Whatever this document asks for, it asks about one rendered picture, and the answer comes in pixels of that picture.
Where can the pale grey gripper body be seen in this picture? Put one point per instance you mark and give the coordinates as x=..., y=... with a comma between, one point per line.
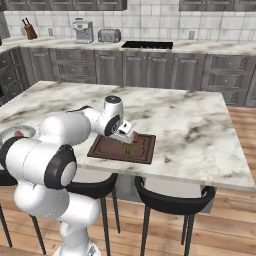
x=122, y=136

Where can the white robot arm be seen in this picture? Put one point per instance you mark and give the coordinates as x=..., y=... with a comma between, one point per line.
x=53, y=156

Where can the red-brown steak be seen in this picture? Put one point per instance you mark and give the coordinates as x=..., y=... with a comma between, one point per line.
x=136, y=137

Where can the green asparagus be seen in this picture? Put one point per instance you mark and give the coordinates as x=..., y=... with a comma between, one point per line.
x=128, y=149

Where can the brown rectangular tray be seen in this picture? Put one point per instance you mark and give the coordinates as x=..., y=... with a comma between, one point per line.
x=140, y=151

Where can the grey-white plate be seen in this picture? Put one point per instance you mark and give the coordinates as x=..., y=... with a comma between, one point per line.
x=25, y=130

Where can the black bar stool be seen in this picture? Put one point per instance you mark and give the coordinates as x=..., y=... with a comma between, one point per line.
x=173, y=200
x=96, y=188
x=6, y=181

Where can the grey lower cupboards run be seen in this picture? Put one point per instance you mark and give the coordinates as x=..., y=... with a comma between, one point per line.
x=150, y=70

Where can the black sink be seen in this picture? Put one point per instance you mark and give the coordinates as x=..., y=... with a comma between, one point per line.
x=147, y=44

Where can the silver toaster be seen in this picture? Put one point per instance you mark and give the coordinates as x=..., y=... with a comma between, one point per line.
x=109, y=35

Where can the silver coffee machine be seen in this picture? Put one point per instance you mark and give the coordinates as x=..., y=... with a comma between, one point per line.
x=83, y=31

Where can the brown knife block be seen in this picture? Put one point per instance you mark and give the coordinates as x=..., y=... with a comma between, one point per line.
x=30, y=31

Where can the grey upper cupboards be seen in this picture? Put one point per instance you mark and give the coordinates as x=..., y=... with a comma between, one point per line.
x=216, y=4
x=66, y=4

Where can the grey wall outlet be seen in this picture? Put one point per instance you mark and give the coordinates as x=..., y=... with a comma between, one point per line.
x=50, y=31
x=191, y=35

